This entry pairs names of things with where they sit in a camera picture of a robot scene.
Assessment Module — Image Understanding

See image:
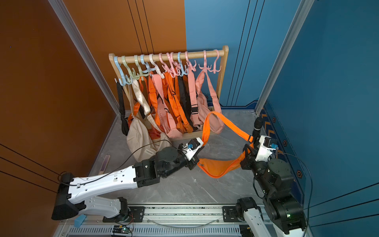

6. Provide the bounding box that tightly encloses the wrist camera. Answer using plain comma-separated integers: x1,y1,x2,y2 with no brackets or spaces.
181,137,204,161
255,135,278,162

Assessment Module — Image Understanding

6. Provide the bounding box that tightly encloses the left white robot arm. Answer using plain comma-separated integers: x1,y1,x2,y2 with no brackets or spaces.
51,138,203,220

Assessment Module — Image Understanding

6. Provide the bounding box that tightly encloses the wooden clothes rack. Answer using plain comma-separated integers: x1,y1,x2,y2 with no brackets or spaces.
108,45,230,140

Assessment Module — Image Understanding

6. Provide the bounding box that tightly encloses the pink bag middle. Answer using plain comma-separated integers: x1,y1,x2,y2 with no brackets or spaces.
148,74,183,139

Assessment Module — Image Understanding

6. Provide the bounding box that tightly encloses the green circuit board left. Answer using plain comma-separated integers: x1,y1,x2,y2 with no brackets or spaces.
112,225,133,237

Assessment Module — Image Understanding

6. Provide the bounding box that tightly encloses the blue sponge block left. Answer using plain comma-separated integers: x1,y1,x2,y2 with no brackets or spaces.
74,214,86,228

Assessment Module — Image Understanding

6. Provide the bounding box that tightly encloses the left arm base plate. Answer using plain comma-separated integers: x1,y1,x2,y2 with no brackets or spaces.
102,206,145,224

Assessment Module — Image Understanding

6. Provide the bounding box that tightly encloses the orange crescent bag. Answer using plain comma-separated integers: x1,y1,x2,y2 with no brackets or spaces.
197,111,256,179

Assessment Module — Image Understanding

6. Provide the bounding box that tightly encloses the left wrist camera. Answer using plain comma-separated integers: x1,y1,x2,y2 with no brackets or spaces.
181,137,204,161

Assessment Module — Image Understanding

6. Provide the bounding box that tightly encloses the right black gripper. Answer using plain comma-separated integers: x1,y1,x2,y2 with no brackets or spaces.
241,143,274,198

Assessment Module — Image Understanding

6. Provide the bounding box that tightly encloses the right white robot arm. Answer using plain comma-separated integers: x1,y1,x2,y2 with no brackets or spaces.
240,144,308,237

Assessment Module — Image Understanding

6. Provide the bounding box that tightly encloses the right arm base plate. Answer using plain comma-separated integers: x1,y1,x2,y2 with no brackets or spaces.
222,206,245,223

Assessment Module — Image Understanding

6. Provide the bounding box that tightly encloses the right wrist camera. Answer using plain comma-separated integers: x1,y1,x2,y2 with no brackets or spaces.
255,135,278,162

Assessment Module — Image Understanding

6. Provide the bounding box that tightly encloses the pink waist bag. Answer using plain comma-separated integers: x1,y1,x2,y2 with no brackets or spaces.
195,70,225,134
188,70,206,129

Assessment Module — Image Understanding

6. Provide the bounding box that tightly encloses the pink hook rightmost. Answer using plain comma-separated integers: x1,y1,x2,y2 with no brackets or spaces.
208,49,222,74

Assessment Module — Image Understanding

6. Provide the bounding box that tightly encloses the pink hook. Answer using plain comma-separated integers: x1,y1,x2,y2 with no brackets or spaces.
198,50,211,71
208,49,222,74

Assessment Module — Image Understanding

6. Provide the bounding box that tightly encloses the light blue hook leftmost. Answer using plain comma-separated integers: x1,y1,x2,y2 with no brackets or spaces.
114,56,132,87

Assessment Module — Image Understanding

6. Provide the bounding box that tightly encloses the circuit board right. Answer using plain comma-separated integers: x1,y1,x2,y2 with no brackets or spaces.
239,225,254,237

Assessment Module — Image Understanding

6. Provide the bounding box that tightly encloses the beige crescent bag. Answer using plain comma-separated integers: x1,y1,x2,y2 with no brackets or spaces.
126,79,171,162

